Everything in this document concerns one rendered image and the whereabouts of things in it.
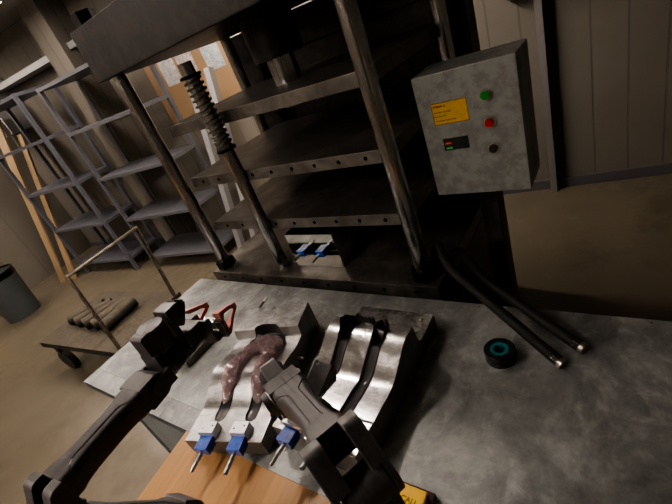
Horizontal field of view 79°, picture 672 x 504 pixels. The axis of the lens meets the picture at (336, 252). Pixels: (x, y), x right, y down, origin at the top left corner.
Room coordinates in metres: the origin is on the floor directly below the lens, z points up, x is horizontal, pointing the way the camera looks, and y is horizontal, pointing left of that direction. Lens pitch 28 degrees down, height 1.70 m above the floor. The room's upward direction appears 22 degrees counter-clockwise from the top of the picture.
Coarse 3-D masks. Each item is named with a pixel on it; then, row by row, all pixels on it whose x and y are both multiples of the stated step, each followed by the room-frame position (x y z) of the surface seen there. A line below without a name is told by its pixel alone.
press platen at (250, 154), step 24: (408, 96) 1.89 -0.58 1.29; (288, 120) 2.51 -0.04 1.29; (312, 120) 2.23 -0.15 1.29; (336, 120) 2.00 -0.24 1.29; (360, 120) 1.81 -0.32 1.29; (408, 120) 1.51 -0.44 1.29; (264, 144) 2.12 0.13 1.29; (288, 144) 1.91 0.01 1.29; (312, 144) 1.73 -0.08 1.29; (336, 144) 1.58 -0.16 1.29; (360, 144) 1.45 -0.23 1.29; (216, 168) 2.02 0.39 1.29; (264, 168) 1.69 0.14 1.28; (288, 168) 1.60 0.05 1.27; (312, 168) 1.52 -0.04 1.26; (336, 168) 1.45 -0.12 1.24
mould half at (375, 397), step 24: (360, 312) 1.10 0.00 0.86; (384, 312) 1.05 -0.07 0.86; (408, 312) 1.00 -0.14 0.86; (336, 336) 0.95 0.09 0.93; (360, 336) 0.90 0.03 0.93; (384, 336) 0.86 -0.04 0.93; (408, 336) 0.83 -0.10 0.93; (432, 336) 0.92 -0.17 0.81; (360, 360) 0.84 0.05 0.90; (384, 360) 0.80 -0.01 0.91; (408, 360) 0.81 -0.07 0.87; (336, 384) 0.81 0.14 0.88; (384, 384) 0.75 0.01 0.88; (408, 384) 0.78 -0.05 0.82; (336, 408) 0.73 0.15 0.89; (360, 408) 0.70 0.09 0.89; (384, 408) 0.69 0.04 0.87; (384, 432) 0.66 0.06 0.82; (360, 456) 0.59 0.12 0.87
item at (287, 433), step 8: (288, 424) 0.72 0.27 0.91; (280, 432) 0.71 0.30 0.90; (288, 432) 0.70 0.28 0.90; (296, 432) 0.70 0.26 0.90; (280, 440) 0.69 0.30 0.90; (288, 440) 0.68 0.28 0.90; (296, 440) 0.69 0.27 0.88; (280, 448) 0.68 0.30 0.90; (288, 448) 0.68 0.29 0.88; (272, 464) 0.65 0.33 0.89
